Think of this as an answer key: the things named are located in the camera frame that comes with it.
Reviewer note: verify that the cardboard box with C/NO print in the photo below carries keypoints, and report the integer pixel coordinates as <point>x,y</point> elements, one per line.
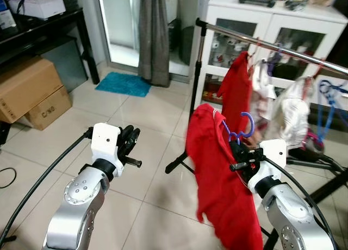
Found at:
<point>51,111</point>

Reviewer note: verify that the white cabinet with glass doors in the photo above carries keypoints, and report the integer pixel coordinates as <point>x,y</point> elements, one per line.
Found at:
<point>255,16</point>

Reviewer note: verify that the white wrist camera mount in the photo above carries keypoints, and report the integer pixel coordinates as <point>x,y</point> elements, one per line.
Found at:
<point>106,141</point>
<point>272,157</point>

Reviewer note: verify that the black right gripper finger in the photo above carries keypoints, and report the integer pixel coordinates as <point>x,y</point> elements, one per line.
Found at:
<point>236,151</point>

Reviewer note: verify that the plain cardboard box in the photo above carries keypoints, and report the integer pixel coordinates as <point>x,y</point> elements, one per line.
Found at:
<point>27,84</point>

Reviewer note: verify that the white framed glass door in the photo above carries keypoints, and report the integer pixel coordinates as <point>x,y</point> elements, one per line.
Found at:
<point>119,22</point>

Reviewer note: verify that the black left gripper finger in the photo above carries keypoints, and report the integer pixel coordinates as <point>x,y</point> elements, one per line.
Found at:
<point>126,140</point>
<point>136,138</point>

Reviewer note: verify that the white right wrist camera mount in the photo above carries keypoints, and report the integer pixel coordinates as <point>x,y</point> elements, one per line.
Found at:
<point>272,157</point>

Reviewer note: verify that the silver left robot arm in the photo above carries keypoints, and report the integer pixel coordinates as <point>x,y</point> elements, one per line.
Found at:
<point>76,206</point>

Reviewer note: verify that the red sweater with plaid lining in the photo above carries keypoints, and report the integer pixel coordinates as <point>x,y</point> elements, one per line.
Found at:
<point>236,87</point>
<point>223,195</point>

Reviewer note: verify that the white striped shirt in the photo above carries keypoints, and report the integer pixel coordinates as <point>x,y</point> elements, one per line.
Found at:
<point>293,114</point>

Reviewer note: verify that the black side table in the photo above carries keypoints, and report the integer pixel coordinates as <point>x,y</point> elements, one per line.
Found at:
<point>54,19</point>

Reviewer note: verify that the white table appliance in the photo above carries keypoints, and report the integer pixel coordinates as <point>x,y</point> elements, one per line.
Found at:
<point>43,5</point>

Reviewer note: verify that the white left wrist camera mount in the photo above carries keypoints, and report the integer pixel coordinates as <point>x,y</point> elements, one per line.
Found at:
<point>106,141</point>

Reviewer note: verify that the teal floor mat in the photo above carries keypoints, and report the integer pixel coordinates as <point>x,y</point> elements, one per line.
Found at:
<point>124,84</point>

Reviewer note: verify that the black and steel garment rack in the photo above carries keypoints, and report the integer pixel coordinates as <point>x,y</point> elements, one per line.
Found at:
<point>198,70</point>

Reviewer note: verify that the pink vacuum cleaner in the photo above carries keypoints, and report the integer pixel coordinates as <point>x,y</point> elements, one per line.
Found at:
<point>312,138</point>

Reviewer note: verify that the blue plastic clothes hanger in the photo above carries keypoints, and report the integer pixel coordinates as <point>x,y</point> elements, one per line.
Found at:
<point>250,122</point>
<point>329,87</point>

